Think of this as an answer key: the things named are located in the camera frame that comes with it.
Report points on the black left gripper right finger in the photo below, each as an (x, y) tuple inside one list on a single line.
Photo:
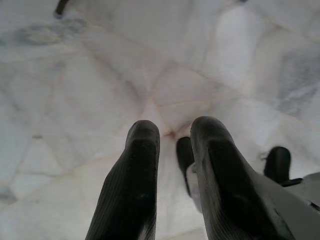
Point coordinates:
[(225, 180)]

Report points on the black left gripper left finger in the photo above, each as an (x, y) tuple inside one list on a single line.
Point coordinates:
[(135, 180)]

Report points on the dark furniture leg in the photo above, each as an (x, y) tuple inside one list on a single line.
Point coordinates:
[(61, 7)]

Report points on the black robot foot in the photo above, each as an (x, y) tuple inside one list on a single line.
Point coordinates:
[(277, 162)]

